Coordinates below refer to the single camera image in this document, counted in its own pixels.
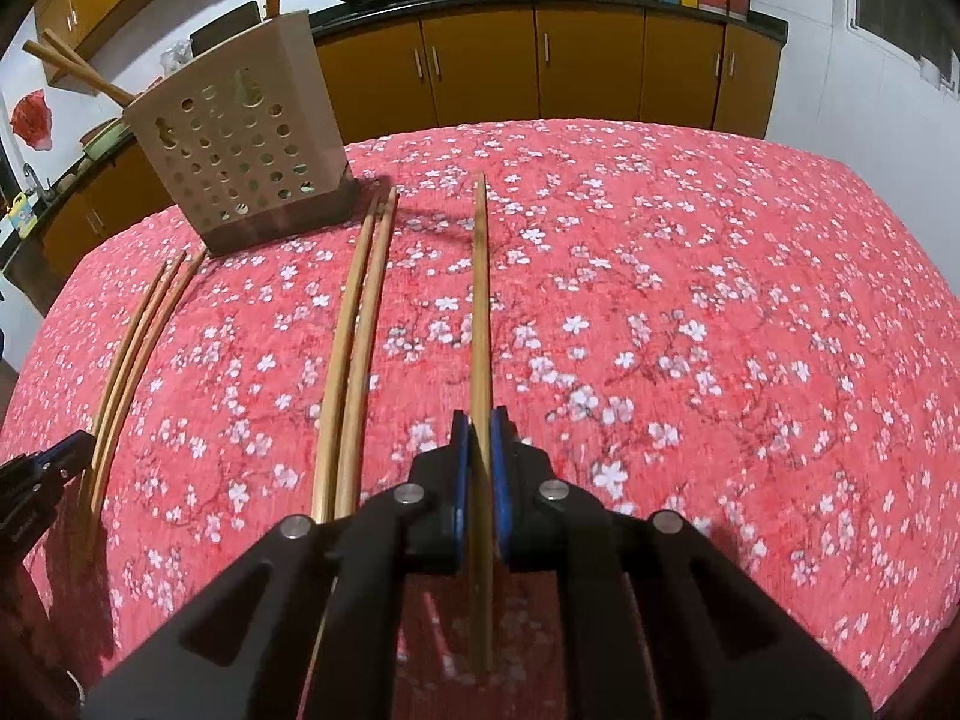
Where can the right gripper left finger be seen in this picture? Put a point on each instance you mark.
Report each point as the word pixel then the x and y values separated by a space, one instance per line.
pixel 304 623

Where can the yellow detergent bottle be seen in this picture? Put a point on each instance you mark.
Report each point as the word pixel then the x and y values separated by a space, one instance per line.
pixel 22 216

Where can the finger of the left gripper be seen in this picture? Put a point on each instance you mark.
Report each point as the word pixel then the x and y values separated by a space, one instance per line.
pixel 40 478

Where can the right barred window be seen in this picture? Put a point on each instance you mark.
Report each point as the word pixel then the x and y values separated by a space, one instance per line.
pixel 926 30

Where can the beige perforated utensil holder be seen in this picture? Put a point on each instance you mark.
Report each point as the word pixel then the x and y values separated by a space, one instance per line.
pixel 245 141

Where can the red floral tablecloth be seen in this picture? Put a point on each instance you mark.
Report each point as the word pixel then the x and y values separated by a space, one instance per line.
pixel 731 329

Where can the red hanging plastic bag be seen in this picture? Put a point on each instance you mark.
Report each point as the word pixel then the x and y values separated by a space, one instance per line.
pixel 31 120

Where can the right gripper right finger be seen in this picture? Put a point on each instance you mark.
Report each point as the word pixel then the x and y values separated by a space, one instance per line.
pixel 656 621

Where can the dark cutting board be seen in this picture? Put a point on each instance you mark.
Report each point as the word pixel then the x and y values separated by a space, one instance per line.
pixel 228 25

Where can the wooden lower cabinets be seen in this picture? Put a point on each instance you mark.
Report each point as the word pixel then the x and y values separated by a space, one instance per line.
pixel 490 63

